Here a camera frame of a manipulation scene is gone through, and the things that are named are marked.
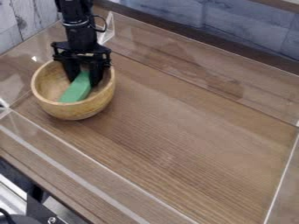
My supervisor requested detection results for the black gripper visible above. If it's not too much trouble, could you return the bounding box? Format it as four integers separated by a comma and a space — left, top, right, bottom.
51, 21, 111, 87

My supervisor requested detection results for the green rectangular block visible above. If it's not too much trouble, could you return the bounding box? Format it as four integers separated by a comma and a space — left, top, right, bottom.
59, 71, 91, 103

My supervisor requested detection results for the wooden bowl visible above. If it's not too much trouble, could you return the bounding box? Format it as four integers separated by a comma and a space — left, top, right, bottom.
31, 60, 118, 121

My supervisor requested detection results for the clear acrylic corner bracket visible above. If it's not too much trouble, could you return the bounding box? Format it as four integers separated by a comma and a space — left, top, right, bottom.
96, 12, 116, 45

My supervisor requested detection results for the clear acrylic enclosure wall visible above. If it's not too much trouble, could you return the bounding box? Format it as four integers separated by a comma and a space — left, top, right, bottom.
0, 16, 299, 224

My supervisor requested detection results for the black metal table bracket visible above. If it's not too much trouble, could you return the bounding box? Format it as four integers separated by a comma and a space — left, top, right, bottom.
26, 185, 67, 224

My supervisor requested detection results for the black cable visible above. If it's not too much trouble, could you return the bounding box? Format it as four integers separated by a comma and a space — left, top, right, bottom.
0, 206, 16, 224

